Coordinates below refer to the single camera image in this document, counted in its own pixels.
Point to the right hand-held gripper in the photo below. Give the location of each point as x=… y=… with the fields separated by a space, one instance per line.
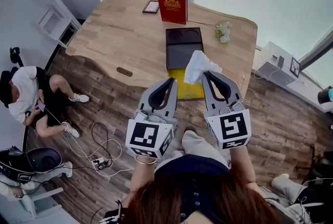
x=232 y=128

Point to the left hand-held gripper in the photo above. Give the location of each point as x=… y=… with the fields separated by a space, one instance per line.
x=145 y=137

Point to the white cloth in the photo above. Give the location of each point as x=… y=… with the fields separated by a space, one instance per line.
x=197 y=67

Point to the person's left forearm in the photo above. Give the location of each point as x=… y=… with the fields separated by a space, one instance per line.
x=141 y=178

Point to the person's right forearm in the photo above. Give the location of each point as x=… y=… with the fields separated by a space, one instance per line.
x=240 y=165

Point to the white air conditioner unit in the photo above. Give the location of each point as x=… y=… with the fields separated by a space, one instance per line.
x=270 y=67

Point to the person's beige trouser legs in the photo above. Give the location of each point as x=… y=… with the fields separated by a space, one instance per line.
x=195 y=145

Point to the white artificial flower sprig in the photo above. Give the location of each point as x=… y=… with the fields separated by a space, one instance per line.
x=224 y=32

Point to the black power adapter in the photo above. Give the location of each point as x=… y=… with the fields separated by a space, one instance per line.
x=281 y=62

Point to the person's dark blue top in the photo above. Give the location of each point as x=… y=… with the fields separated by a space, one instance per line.
x=192 y=165

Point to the red book gold emblem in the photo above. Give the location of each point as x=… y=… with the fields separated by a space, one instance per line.
x=173 y=7

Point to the black cup teal lid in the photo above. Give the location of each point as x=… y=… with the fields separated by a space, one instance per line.
x=325 y=95

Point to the black dome-shaped device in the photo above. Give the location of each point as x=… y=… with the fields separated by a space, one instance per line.
x=44 y=160

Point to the white and black machine shell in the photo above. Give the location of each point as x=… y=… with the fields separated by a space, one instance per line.
x=296 y=212

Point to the white plastic chair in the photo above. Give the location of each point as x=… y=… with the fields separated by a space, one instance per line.
x=33 y=202

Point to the black standing deer picture frame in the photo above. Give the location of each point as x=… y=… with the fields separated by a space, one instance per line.
x=295 y=65

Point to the small black flat picture frame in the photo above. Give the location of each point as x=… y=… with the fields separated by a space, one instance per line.
x=151 y=7

